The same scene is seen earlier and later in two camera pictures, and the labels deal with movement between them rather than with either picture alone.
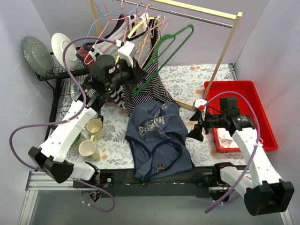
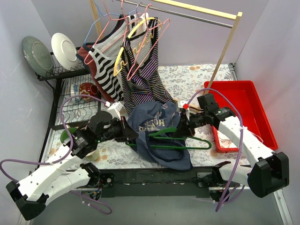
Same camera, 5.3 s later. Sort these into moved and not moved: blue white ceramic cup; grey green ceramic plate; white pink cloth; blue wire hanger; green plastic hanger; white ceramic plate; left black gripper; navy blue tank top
Moved: left black gripper; navy blue tank top; green plastic hanger
Not moved: white pink cloth; blue wire hanger; blue white ceramic cup; white ceramic plate; grey green ceramic plate
